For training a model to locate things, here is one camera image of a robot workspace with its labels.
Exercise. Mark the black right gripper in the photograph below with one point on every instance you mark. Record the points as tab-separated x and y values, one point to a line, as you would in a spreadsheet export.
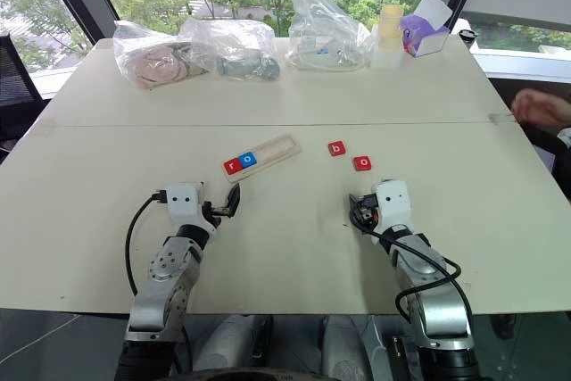
369	211

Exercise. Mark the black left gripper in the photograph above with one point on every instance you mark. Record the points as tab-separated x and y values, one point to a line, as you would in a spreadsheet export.
216	211

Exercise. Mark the red letter tile r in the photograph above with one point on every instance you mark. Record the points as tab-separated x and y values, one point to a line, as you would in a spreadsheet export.
232	167

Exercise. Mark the blue letter tile o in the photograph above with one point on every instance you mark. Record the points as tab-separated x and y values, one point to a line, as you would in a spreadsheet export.
248	159

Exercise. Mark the red letter tile o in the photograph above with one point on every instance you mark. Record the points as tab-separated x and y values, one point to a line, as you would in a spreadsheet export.
362	163

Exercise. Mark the red letter tile b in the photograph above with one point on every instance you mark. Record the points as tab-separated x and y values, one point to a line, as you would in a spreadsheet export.
337	148

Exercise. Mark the wooden letter tray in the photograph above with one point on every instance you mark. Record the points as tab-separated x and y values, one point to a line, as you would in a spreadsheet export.
276	149

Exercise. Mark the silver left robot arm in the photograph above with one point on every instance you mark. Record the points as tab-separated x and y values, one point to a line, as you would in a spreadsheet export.
165	292

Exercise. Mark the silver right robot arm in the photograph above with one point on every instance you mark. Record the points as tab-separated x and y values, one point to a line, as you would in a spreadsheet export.
441	309

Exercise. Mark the grey rounded robot leg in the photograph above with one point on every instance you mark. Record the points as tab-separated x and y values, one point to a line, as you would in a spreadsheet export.
227	345
343	350

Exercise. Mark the person's bare hand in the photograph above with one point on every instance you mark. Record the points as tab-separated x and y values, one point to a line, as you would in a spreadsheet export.
544	109

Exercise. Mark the plastic bag with grey part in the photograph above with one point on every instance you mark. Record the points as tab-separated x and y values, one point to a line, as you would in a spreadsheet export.
241	64

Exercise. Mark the translucent white plastic container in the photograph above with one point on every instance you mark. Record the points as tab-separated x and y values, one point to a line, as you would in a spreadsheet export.
383	60

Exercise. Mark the plastic bag with pink items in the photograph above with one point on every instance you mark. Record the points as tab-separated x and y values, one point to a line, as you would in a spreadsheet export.
156	64

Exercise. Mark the purple and white carton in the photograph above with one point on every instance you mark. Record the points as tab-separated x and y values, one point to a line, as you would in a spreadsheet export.
428	42

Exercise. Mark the stack of yellow cups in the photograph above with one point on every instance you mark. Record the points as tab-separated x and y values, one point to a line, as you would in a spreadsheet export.
390	26

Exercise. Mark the black mesh office chair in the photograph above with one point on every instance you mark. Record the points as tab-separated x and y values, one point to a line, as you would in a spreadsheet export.
13	82

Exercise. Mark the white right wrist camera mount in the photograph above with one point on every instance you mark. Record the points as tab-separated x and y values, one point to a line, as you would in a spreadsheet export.
392	202

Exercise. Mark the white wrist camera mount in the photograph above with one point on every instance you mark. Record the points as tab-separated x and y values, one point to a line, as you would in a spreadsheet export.
183	202
392	202

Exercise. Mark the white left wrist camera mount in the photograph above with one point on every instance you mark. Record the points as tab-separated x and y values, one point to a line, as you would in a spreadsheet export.
183	202

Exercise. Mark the black metal bracket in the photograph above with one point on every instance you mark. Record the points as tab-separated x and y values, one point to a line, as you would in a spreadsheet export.
398	346

